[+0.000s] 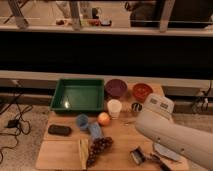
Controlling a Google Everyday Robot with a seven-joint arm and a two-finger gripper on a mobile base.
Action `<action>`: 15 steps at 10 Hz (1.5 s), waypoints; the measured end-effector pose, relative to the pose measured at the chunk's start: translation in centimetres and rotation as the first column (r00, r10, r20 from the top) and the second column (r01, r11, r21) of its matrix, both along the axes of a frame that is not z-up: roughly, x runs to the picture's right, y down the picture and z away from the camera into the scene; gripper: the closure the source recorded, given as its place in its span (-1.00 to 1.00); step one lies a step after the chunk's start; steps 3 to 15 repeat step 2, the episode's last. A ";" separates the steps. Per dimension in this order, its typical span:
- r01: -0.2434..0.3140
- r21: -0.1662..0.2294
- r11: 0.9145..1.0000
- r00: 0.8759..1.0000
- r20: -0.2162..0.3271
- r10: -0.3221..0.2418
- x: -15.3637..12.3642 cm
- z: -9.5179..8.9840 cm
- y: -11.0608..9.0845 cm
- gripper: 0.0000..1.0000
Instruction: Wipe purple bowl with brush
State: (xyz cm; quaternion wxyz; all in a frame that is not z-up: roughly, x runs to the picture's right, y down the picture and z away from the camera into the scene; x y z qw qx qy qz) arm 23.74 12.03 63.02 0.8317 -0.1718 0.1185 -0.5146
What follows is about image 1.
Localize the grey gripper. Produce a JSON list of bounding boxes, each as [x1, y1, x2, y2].
[[130, 147, 171, 171]]

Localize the black power adapter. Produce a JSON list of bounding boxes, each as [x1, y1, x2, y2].
[[7, 119, 19, 128]]

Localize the white plastic cup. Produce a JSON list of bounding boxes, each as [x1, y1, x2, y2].
[[107, 99, 122, 119]]

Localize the red orange bowl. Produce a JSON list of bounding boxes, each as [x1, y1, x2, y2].
[[132, 83, 153, 102]]

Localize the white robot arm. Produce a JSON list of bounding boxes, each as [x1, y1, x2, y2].
[[134, 110, 213, 171]]

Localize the small black round object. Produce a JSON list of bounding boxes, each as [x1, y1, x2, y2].
[[131, 102, 142, 112]]

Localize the blue handled brush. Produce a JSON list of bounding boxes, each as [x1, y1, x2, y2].
[[88, 122, 103, 140]]

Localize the blue plastic cup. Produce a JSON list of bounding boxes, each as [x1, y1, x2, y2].
[[76, 114, 89, 131]]

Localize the black cables on floor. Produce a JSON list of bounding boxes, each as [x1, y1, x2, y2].
[[0, 84, 34, 164]]

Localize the black rectangular sponge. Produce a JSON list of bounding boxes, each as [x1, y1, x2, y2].
[[48, 125, 71, 136]]

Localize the orange apple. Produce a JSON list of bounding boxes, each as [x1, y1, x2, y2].
[[97, 112, 110, 126]]

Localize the yellow banana toy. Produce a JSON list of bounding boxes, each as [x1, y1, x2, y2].
[[78, 139, 89, 170]]

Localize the purple bowl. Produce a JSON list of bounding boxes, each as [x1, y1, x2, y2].
[[105, 79, 127, 98]]

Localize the white box device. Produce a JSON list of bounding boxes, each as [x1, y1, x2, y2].
[[144, 93, 174, 119]]

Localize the green plastic tray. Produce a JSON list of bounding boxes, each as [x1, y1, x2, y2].
[[50, 78, 104, 114]]

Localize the dark grape bunch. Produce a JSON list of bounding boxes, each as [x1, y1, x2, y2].
[[86, 137, 113, 167]]

